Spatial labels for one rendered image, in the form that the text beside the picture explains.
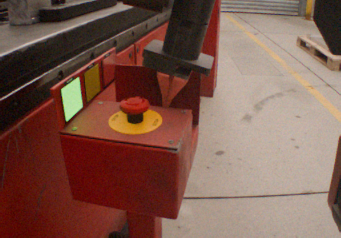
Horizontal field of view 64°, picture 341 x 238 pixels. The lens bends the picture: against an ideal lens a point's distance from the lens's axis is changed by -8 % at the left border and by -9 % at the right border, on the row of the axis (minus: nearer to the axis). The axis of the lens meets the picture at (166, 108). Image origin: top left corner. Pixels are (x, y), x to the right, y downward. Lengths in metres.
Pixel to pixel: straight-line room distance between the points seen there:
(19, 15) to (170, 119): 0.41
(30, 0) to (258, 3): 7.41
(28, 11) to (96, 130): 0.35
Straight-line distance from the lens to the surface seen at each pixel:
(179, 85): 0.44
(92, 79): 0.46
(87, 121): 0.41
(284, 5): 8.12
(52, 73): 0.53
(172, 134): 0.37
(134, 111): 0.37
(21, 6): 0.67
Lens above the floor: 0.97
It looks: 26 degrees down
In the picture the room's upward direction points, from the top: straight up
